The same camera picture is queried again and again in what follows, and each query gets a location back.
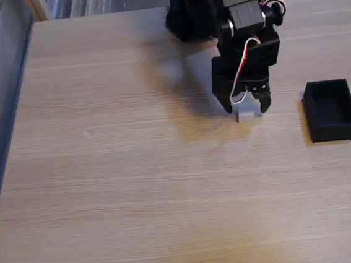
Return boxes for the white cube block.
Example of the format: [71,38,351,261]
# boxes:
[235,97,264,124]

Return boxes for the black open box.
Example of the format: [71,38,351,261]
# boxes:
[300,77,351,145]

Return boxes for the white hanging fabric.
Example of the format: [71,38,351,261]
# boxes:
[50,0,126,20]

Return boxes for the light wooden strip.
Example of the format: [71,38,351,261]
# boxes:
[24,0,48,24]

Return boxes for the white and red cable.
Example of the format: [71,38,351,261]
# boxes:
[220,0,296,106]

